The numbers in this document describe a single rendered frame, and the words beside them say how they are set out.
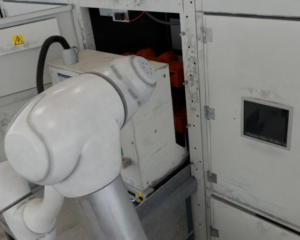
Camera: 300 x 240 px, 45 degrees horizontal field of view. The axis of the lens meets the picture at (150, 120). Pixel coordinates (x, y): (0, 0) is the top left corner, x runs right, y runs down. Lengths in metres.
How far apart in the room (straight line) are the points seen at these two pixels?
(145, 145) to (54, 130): 0.88
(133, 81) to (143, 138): 0.72
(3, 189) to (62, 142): 0.61
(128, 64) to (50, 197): 0.47
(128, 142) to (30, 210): 0.47
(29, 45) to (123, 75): 1.12
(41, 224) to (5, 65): 0.90
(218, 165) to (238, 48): 0.50
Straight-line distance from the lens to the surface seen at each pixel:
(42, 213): 1.06
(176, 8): 1.35
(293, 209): 1.42
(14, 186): 1.13
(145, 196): 1.46
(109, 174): 0.60
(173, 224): 1.66
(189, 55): 1.36
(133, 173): 1.45
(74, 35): 1.83
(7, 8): 2.32
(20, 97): 1.81
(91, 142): 0.57
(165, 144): 1.48
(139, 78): 0.67
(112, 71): 0.68
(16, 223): 1.13
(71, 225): 1.53
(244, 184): 1.46
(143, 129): 1.35
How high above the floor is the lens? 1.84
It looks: 28 degrees down
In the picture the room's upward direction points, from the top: 7 degrees counter-clockwise
